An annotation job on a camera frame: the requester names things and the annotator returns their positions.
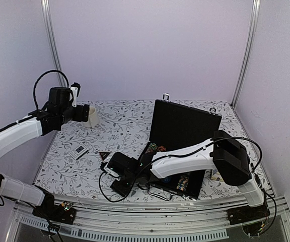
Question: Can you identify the black poker case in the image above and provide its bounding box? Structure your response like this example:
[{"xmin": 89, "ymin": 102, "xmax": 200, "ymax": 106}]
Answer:
[{"xmin": 140, "ymin": 99, "xmax": 222, "ymax": 199}]

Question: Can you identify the blue small blind button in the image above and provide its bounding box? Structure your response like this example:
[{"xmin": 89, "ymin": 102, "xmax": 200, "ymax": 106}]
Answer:
[{"xmin": 161, "ymin": 176, "xmax": 172, "ymax": 183}]

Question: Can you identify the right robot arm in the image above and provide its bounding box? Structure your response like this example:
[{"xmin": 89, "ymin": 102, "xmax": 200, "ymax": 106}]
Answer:
[{"xmin": 101, "ymin": 130, "xmax": 265, "ymax": 220}]

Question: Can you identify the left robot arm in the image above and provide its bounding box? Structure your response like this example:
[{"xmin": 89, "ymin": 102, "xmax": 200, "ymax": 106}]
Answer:
[{"xmin": 0, "ymin": 83, "xmax": 89, "ymax": 219}]

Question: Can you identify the cream ceramic mug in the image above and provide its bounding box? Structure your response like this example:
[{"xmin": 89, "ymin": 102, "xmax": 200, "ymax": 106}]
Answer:
[{"xmin": 83, "ymin": 106, "xmax": 100, "ymax": 129}]

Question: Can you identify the green poker chip row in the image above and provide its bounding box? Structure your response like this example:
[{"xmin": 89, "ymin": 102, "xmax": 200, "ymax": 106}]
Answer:
[{"xmin": 145, "ymin": 143, "xmax": 158, "ymax": 154}]

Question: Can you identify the red black triangular card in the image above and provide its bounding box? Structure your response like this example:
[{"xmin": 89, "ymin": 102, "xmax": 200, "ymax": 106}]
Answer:
[{"xmin": 99, "ymin": 151, "xmax": 111, "ymax": 161}]

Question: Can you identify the teal orange chip row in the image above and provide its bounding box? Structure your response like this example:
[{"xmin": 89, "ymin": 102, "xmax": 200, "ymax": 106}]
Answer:
[{"xmin": 157, "ymin": 146, "xmax": 166, "ymax": 152}]

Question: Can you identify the white playing card box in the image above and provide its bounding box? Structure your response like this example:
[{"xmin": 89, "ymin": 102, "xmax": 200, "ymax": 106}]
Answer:
[{"xmin": 69, "ymin": 144, "xmax": 89, "ymax": 160}]

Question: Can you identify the orange blue chip row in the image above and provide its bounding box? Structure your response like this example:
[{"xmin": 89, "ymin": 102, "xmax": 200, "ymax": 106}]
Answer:
[{"xmin": 176, "ymin": 175, "xmax": 189, "ymax": 191}]

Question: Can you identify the playing card deck right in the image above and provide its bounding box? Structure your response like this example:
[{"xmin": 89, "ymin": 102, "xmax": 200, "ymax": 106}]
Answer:
[{"xmin": 210, "ymin": 169, "xmax": 224, "ymax": 182}]

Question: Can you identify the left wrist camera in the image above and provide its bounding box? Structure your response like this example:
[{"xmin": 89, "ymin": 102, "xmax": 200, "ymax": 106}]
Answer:
[{"xmin": 70, "ymin": 82, "xmax": 81, "ymax": 107}]

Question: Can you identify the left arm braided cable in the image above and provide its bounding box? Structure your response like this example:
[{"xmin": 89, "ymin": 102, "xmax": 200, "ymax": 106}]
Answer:
[{"xmin": 33, "ymin": 70, "xmax": 70, "ymax": 111}]

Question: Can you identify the aluminium front rail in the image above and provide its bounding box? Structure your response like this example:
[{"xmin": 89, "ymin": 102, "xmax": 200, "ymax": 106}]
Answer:
[{"xmin": 5, "ymin": 196, "xmax": 290, "ymax": 241}]

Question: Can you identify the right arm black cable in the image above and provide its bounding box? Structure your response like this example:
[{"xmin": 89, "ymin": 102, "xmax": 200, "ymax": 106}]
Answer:
[{"xmin": 98, "ymin": 137, "xmax": 278, "ymax": 232}]

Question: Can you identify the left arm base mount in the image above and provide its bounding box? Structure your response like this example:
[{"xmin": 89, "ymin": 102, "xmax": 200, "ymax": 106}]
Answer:
[{"xmin": 32, "ymin": 194, "xmax": 77, "ymax": 225}]

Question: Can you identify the aluminium frame post left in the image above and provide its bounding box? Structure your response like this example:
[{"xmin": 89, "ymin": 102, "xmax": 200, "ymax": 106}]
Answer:
[{"xmin": 40, "ymin": 0, "xmax": 65, "ymax": 86}]

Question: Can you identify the aluminium frame post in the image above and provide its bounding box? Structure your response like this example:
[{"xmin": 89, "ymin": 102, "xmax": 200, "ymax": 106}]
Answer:
[
  {"xmin": 40, "ymin": 0, "xmax": 65, "ymax": 86},
  {"xmin": 231, "ymin": 0, "xmax": 261, "ymax": 109}
]

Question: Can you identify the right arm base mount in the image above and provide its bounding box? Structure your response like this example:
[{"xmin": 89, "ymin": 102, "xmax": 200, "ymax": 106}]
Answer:
[{"xmin": 227, "ymin": 202, "xmax": 270, "ymax": 225}]

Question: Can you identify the aluminium frame post right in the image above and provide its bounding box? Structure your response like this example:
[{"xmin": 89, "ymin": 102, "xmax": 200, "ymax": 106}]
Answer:
[{"xmin": 231, "ymin": 0, "xmax": 261, "ymax": 109}]

